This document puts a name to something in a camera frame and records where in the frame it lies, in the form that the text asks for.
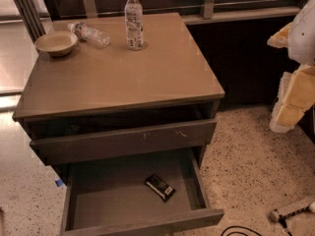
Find top drawer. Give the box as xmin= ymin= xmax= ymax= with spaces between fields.
xmin=31 ymin=119 xmax=217 ymax=165

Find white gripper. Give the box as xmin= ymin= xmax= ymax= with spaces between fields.
xmin=267 ymin=0 xmax=315 ymax=133

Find open middle drawer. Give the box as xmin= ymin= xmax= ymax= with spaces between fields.
xmin=60 ymin=148 xmax=223 ymax=236

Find metal railing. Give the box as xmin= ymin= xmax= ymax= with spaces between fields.
xmin=14 ymin=0 xmax=308 ymax=25

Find upright clear water bottle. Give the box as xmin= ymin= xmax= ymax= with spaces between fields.
xmin=124 ymin=0 xmax=144 ymax=50

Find brown drawer cabinet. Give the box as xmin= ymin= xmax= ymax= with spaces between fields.
xmin=12 ymin=12 xmax=226 ymax=236

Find black rxbar chocolate bar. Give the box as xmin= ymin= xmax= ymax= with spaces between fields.
xmin=145 ymin=174 xmax=175 ymax=203

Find blue tape piece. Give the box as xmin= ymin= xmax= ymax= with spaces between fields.
xmin=55 ymin=179 xmax=64 ymax=187

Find black floor cable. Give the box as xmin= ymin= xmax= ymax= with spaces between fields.
xmin=220 ymin=225 xmax=264 ymax=236

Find lying clear water bottle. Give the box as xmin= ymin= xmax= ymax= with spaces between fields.
xmin=68 ymin=22 xmax=110 ymax=48

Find beige bowl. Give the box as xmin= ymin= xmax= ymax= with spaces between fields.
xmin=34 ymin=31 xmax=78 ymax=57

